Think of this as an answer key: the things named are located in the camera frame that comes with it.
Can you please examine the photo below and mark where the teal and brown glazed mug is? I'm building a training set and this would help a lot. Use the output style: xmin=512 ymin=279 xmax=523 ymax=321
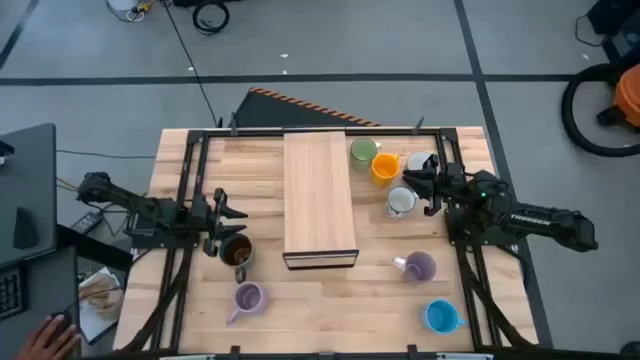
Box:
xmin=218 ymin=232 xmax=255 ymax=285

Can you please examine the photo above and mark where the white mug with blue pattern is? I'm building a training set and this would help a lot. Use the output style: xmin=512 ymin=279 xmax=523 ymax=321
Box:
xmin=383 ymin=185 xmax=419 ymax=220

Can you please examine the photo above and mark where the light blue mug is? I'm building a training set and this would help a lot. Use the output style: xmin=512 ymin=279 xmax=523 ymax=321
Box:
xmin=423 ymin=298 xmax=468 ymax=335

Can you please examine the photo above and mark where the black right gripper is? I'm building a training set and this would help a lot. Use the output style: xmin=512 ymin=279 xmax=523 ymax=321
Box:
xmin=402 ymin=153 xmax=469 ymax=217

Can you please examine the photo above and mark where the black ramp with orange stripes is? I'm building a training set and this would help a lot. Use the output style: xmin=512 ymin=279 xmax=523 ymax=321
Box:
xmin=233 ymin=87 xmax=381 ymax=129

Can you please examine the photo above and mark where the long black floor cable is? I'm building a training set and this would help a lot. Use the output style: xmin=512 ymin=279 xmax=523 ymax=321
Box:
xmin=162 ymin=0 xmax=222 ymax=127

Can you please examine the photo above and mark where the black metal table frame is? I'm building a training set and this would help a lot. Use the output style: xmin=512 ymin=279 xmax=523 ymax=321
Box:
xmin=119 ymin=127 xmax=541 ymax=360

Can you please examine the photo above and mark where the black keyboard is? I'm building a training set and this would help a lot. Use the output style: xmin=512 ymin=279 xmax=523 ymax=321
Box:
xmin=0 ymin=263 xmax=29 ymax=321

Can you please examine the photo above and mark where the wooden shelf with black frame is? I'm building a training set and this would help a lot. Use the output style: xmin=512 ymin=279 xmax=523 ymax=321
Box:
xmin=282 ymin=130 xmax=360 ymax=271

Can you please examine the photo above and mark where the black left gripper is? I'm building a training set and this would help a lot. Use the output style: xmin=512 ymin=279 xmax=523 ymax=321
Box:
xmin=192 ymin=188 xmax=249 ymax=257

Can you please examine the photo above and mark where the white notepad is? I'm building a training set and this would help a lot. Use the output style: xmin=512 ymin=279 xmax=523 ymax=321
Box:
xmin=78 ymin=299 xmax=119 ymax=346

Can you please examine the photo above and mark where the ribbed lilac mug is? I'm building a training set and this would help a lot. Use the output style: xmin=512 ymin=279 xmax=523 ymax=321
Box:
xmin=225 ymin=280 xmax=270 ymax=327

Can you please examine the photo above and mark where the crumpled brown paper bag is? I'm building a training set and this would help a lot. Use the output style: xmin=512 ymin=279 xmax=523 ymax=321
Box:
xmin=79 ymin=267 xmax=125 ymax=321

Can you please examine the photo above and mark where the black power brick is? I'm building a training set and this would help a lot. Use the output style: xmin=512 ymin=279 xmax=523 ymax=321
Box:
xmin=70 ymin=210 xmax=104 ymax=235

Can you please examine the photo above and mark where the smooth lilac mug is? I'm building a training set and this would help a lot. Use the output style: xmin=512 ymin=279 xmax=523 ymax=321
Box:
xmin=392 ymin=250 xmax=438 ymax=285

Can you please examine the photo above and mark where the plain white mug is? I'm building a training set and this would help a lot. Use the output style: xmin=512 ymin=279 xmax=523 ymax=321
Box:
xmin=405 ymin=150 xmax=434 ymax=174

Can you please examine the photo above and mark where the person's hand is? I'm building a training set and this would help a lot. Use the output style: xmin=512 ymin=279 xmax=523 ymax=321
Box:
xmin=16 ymin=314 xmax=82 ymax=360

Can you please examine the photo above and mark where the coiled black cable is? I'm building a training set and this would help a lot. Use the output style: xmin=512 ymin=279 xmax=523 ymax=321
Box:
xmin=192 ymin=0 xmax=231 ymax=36

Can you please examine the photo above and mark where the orange black vacuum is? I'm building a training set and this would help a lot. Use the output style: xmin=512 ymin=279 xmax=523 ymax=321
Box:
xmin=560 ymin=62 xmax=640 ymax=159

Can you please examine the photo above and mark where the white bucket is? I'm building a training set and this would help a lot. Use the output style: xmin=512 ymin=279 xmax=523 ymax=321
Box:
xmin=105 ymin=0 xmax=146 ymax=14

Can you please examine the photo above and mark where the dark grey desk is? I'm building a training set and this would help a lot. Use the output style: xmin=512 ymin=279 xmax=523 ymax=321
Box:
xmin=0 ymin=224 xmax=134 ymax=360
xmin=0 ymin=123 xmax=58 ymax=269

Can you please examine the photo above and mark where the yellow mug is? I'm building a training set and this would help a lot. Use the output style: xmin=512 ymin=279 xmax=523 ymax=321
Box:
xmin=370 ymin=152 xmax=402 ymax=189

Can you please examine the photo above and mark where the orange vacuum cleaner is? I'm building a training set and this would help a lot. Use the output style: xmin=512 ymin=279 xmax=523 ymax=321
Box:
xmin=597 ymin=63 xmax=640 ymax=129

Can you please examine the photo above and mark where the green ceramic mug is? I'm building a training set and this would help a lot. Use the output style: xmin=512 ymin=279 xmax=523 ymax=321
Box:
xmin=349 ymin=137 xmax=382 ymax=174

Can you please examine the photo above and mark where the black equipment case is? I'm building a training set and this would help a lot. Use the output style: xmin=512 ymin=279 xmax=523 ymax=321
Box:
xmin=574 ymin=0 xmax=640 ymax=64

